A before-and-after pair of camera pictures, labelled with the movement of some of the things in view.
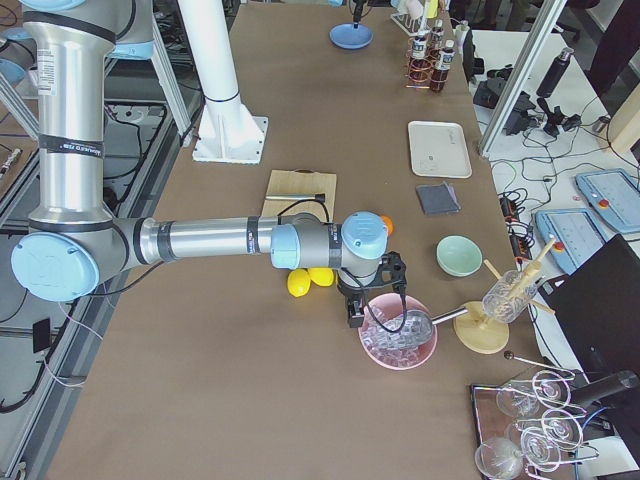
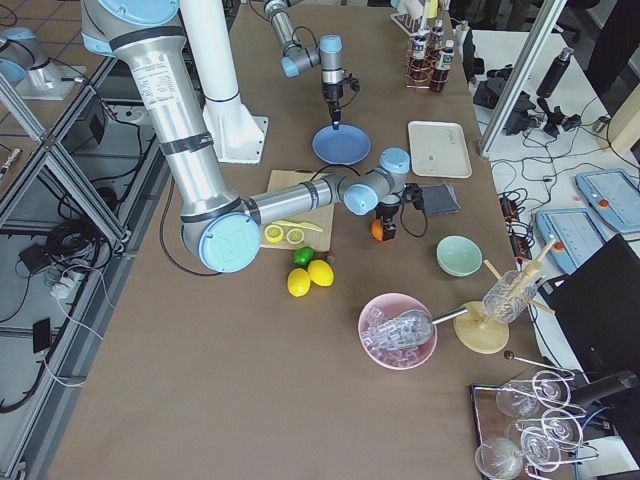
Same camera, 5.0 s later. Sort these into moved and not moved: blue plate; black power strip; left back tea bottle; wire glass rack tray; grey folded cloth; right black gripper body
Moved: blue plate; right black gripper body
Not moved: grey folded cloth; wire glass rack tray; black power strip; left back tea bottle
